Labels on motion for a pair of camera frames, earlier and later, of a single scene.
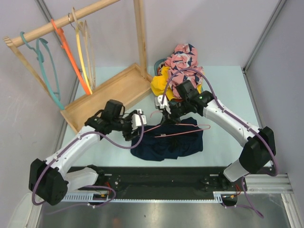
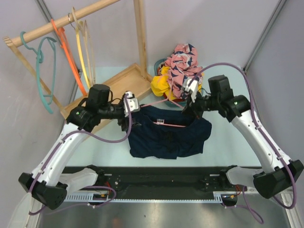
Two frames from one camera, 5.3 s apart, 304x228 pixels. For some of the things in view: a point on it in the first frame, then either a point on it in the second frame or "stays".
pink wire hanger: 177,124 → 161,121
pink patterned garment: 185,55 stays
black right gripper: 170,118 → 191,106
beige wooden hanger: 88,50 stays
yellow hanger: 78,44 stays
